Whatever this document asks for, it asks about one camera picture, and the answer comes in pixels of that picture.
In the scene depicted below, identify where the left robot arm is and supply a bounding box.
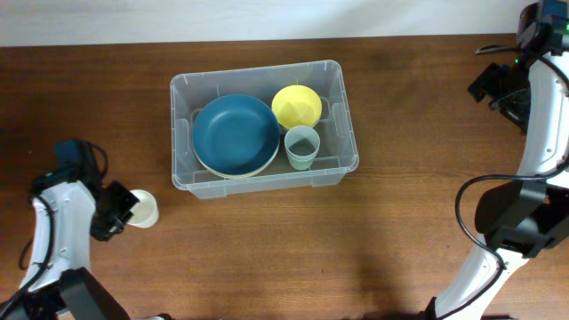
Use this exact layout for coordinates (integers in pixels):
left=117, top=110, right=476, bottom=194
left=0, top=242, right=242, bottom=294
left=1, top=176, right=139, bottom=319

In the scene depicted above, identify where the cream plate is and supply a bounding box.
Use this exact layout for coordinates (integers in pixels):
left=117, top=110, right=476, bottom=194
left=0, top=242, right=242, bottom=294
left=194, top=142, right=281, bottom=180

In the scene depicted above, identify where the clear plastic storage container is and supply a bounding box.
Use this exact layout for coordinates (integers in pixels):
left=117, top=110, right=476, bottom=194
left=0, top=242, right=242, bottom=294
left=170, top=60, right=359, bottom=199

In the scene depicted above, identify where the grey plastic cup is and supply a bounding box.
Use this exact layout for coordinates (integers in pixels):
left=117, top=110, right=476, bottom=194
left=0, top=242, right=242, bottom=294
left=284, top=125, right=321, bottom=161

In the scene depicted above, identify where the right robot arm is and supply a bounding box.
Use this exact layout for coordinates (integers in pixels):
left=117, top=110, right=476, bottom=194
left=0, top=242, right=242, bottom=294
left=423, top=49, right=568, bottom=319

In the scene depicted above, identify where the yellow plastic bowl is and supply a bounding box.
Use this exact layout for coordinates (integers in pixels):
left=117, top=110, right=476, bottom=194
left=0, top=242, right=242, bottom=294
left=271, top=84, right=323, bottom=130

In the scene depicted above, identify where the blue plate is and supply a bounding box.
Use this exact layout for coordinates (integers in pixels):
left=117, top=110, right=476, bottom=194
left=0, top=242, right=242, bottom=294
left=192, top=94, right=280, bottom=174

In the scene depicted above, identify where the mint green plastic cup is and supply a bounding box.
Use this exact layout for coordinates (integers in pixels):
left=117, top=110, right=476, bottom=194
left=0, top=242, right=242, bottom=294
left=287, top=154, right=315, bottom=171

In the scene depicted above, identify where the cream plastic cup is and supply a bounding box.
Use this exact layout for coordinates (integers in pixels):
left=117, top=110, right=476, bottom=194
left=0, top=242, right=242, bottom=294
left=127, top=189, right=159, bottom=228

